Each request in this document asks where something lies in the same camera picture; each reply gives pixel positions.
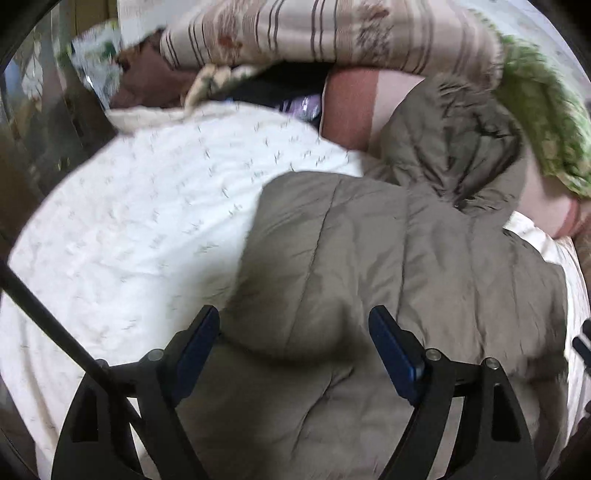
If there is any olive quilted puffer jacket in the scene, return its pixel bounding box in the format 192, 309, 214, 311
180, 76, 567, 479

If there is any white leaf-print duvet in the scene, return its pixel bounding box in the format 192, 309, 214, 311
9, 103, 376, 479

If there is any green patterned blanket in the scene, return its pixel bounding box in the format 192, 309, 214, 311
478, 14, 590, 199

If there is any wooden mirrored wardrobe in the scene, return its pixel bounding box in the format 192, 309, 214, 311
1, 1, 116, 248

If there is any dark brown garment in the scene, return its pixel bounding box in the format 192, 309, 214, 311
109, 29, 197, 109

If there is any pink bed sheet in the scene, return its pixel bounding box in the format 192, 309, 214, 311
321, 67, 590, 238

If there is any floral patterned bag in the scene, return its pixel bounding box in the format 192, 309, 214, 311
68, 20, 122, 110

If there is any striped floral beige pillow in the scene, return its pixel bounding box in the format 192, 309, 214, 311
160, 1, 504, 87

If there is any black cable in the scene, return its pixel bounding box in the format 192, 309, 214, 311
0, 257, 144, 434

